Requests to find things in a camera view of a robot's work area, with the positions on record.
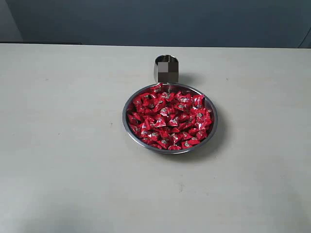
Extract pile of red candies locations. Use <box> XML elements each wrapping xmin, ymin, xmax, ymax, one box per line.
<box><xmin>126</xmin><ymin>83</ymin><xmax>213</xmax><ymax>150</ymax></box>

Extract steel cup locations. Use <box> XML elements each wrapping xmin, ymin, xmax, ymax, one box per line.
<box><xmin>154</xmin><ymin>55</ymin><xmax>179</xmax><ymax>83</ymax></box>

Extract round steel bowl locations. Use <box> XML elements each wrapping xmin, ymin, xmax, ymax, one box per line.
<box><xmin>122</xmin><ymin>83</ymin><xmax>219</xmax><ymax>155</ymax></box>

